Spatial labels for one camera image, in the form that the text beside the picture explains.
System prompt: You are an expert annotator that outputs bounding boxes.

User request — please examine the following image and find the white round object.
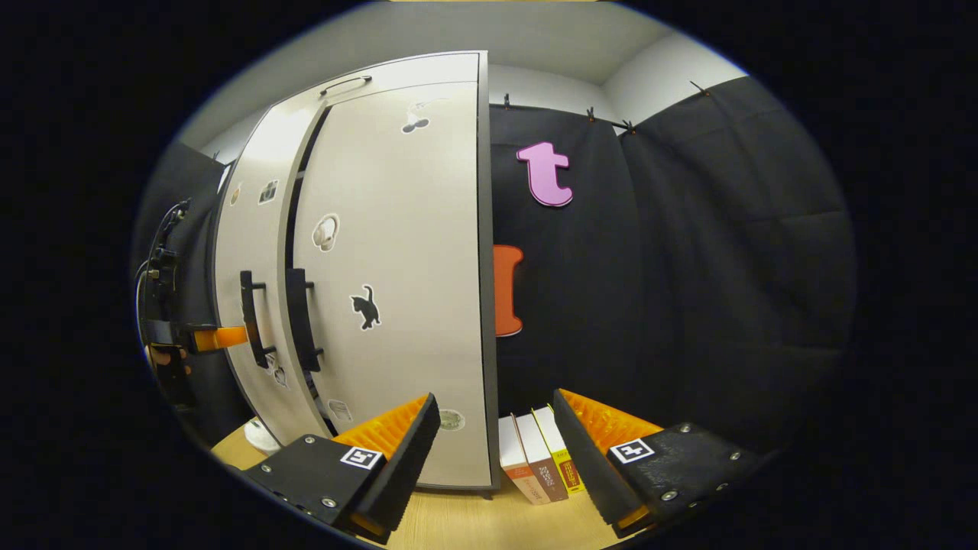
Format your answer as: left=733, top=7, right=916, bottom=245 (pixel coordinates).
left=243, top=416, right=283, bottom=457

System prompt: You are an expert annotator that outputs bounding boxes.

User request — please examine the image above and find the white cabinet door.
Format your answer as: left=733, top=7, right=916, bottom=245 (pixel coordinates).
left=208, top=107, right=333, bottom=448
left=284, top=80, right=494, bottom=490

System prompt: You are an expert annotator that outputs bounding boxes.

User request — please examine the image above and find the white shoe cabinet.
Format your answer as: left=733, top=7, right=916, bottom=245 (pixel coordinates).
left=206, top=50, right=501, bottom=493

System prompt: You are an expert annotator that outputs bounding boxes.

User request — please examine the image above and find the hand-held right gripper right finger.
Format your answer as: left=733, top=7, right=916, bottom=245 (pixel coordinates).
left=552, top=388, right=765, bottom=539

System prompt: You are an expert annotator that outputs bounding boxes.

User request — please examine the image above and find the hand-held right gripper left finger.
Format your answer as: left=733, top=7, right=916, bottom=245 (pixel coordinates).
left=243, top=392, right=442, bottom=545

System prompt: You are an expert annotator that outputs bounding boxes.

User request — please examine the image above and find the white and brown book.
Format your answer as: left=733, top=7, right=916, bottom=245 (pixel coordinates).
left=498, top=415, right=552, bottom=506

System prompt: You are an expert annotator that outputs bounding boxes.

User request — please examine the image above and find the yellow book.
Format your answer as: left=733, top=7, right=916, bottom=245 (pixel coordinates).
left=533, top=405, right=588, bottom=495

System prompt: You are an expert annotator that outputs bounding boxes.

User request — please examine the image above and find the black backdrop cloth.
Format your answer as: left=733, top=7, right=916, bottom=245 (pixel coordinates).
left=130, top=76, right=857, bottom=459

